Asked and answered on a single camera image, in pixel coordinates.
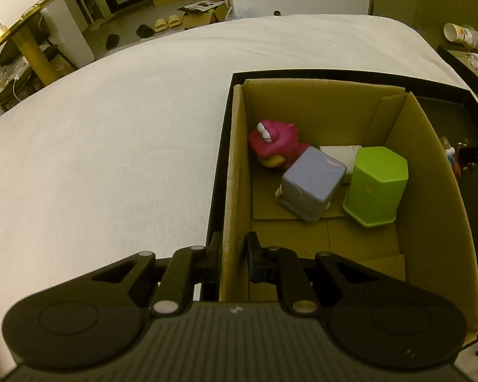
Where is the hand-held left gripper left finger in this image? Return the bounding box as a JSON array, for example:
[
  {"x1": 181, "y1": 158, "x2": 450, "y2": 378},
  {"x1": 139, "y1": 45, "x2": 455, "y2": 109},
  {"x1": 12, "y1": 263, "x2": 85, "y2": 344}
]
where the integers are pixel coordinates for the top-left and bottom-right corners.
[{"x1": 91, "y1": 232, "x2": 223, "y2": 319}]

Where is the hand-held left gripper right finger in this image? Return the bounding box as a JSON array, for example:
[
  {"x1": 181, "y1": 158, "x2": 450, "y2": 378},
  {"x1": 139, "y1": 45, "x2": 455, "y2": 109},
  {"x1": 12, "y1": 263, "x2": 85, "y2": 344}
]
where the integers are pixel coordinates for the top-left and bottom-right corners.
[{"x1": 245, "y1": 231, "x2": 391, "y2": 319}]

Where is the black box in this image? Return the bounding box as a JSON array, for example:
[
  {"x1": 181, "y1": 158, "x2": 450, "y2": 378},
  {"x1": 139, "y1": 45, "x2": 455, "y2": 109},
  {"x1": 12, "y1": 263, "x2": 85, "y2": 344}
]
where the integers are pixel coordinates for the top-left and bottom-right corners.
[{"x1": 201, "y1": 70, "x2": 478, "y2": 351}]

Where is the brown cardboard box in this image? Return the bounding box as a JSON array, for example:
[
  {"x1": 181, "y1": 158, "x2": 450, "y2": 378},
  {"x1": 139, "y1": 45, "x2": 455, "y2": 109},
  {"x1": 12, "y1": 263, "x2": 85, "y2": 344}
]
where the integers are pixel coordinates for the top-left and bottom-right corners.
[{"x1": 218, "y1": 79, "x2": 478, "y2": 346}]

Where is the purple cube box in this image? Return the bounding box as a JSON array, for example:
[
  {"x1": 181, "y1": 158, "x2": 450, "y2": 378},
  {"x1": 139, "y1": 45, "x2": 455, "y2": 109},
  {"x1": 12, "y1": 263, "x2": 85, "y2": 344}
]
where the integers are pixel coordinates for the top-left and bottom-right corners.
[{"x1": 276, "y1": 146, "x2": 348, "y2": 223}]

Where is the green hexagonal container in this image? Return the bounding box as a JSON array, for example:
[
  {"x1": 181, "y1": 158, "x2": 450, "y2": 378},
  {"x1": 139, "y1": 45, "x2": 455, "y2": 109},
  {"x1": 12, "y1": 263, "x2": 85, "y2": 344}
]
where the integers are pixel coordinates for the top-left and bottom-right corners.
[{"x1": 342, "y1": 146, "x2": 409, "y2": 229}]

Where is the pink toy figure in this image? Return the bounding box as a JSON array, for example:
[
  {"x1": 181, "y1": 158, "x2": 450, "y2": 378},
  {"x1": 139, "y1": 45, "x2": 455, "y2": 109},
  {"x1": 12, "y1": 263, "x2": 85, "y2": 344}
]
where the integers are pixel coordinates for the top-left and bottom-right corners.
[{"x1": 247, "y1": 119, "x2": 312, "y2": 172}]

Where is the white charger plug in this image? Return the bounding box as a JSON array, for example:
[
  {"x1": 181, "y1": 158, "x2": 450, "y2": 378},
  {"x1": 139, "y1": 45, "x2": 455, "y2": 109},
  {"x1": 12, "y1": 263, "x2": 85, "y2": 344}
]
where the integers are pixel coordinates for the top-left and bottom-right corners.
[{"x1": 319, "y1": 145, "x2": 363, "y2": 184}]

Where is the small colourful figurine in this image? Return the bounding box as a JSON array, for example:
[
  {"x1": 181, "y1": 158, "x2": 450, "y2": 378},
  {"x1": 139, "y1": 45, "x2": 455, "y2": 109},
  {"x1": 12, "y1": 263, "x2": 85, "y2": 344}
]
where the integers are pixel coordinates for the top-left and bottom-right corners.
[{"x1": 440, "y1": 135, "x2": 469, "y2": 180}]

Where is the dark nightstand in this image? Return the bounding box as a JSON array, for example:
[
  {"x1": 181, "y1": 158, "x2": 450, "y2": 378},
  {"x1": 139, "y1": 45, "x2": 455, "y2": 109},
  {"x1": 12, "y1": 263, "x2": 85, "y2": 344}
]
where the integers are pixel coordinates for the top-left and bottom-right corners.
[{"x1": 436, "y1": 44, "x2": 478, "y2": 90}]

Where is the paper cup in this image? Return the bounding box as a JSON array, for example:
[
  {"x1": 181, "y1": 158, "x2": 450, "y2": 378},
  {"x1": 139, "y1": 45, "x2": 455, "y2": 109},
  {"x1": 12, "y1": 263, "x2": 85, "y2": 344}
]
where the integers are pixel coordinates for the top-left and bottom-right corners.
[{"x1": 443, "y1": 23, "x2": 478, "y2": 47}]

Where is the open cardboard box with flaps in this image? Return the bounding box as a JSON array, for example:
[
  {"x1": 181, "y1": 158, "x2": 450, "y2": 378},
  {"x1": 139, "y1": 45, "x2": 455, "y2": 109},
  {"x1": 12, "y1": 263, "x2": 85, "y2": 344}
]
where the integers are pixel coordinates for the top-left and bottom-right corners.
[{"x1": 177, "y1": 1, "x2": 227, "y2": 30}]

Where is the gold edged table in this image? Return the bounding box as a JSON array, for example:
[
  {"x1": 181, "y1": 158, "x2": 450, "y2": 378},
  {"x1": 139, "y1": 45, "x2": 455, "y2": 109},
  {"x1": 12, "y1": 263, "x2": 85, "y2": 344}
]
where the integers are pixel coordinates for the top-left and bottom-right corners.
[{"x1": 0, "y1": 0, "x2": 71, "y2": 85}]

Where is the dark chair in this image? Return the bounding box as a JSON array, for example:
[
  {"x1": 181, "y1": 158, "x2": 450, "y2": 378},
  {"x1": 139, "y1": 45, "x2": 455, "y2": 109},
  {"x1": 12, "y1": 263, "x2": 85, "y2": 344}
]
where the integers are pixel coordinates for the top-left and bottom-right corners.
[{"x1": 0, "y1": 20, "x2": 77, "y2": 106}]

